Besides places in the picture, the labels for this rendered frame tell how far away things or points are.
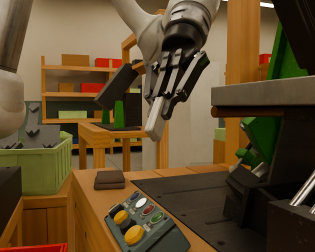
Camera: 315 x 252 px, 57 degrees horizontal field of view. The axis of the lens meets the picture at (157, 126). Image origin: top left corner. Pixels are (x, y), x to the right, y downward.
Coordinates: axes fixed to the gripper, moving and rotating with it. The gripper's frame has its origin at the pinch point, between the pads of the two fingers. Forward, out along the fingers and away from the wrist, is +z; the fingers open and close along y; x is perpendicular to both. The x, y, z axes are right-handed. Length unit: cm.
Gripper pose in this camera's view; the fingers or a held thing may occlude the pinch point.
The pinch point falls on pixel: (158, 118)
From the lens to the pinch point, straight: 47.0
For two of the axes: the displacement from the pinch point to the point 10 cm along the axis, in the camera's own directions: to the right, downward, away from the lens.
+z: -2.6, 8.0, -5.4
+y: 8.5, -0.7, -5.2
